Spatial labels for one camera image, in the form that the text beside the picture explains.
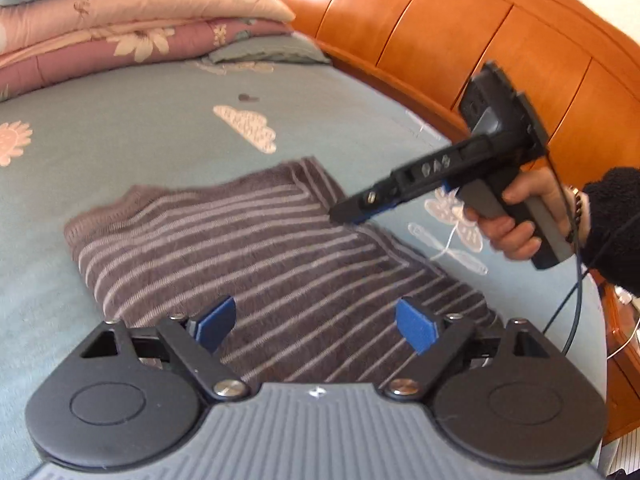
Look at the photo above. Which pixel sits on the flat teal pillow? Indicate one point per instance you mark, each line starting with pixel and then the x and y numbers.
pixel 270 52

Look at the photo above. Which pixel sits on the wooden nightstand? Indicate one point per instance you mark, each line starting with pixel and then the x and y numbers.
pixel 622 400

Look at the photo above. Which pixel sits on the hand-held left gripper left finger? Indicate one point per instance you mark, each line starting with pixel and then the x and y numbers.
pixel 215 321

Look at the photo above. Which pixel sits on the wooden headboard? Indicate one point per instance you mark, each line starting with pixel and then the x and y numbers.
pixel 450 25

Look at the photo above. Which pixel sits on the grey striped sweater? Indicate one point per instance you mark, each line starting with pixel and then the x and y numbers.
pixel 275 260

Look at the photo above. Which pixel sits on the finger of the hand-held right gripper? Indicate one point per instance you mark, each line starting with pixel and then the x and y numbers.
pixel 377 214
pixel 362 202

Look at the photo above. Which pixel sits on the pink floral folded quilt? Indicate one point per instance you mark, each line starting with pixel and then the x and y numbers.
pixel 125 25

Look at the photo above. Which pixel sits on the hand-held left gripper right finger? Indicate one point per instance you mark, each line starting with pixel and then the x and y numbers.
pixel 417 322

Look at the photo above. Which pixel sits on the person's right forearm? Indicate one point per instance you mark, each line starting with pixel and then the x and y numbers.
pixel 615 220

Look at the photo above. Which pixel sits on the person's right hand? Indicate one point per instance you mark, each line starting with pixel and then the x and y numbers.
pixel 545 185

